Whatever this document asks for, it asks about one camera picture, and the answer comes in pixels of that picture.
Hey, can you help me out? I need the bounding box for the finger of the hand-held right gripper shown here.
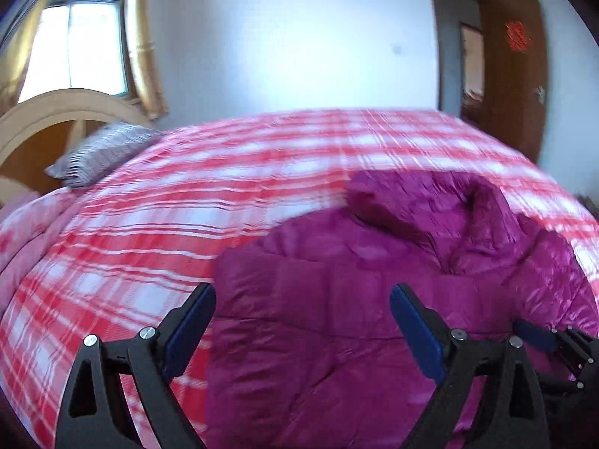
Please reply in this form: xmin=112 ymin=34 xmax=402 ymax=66
xmin=537 ymin=367 xmax=587 ymax=398
xmin=513 ymin=319 xmax=599 ymax=371

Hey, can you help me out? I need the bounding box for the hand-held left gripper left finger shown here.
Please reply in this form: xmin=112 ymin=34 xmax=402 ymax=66
xmin=55 ymin=283 xmax=217 ymax=449

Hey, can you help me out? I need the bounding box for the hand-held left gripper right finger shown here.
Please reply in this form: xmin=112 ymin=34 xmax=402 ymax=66
xmin=390 ymin=283 xmax=550 ymax=449

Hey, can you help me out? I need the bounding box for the magenta down jacket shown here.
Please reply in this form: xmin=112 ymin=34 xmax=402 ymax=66
xmin=206 ymin=168 xmax=599 ymax=449

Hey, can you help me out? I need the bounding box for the red white plaid bedspread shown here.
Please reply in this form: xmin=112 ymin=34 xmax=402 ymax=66
xmin=0 ymin=107 xmax=599 ymax=449

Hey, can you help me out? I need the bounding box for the pink quilt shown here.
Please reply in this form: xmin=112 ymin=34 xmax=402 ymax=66
xmin=0 ymin=187 xmax=80 ymax=284

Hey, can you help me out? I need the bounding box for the striped pillow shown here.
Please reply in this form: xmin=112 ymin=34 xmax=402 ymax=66
xmin=44 ymin=122 xmax=164 ymax=189

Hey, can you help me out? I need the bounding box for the brown wooden door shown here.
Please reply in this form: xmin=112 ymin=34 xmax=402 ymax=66
xmin=482 ymin=0 xmax=549 ymax=162

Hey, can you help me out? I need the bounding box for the wooden headboard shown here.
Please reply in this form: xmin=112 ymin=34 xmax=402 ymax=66
xmin=0 ymin=88 xmax=157 ymax=197

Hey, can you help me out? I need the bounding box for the yellow curtain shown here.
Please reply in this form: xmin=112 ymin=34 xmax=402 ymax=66
xmin=0 ymin=9 xmax=44 ymax=113
xmin=124 ymin=0 xmax=169 ymax=120

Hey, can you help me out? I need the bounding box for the red door decoration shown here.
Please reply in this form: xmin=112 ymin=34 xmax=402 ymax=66
xmin=504 ymin=19 xmax=529 ymax=52

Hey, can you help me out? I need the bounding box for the window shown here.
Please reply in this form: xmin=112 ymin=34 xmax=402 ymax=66
xmin=19 ymin=0 xmax=132 ymax=104

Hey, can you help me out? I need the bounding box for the dark door frame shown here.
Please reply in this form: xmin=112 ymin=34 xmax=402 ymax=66
xmin=426 ymin=0 xmax=494 ymax=122

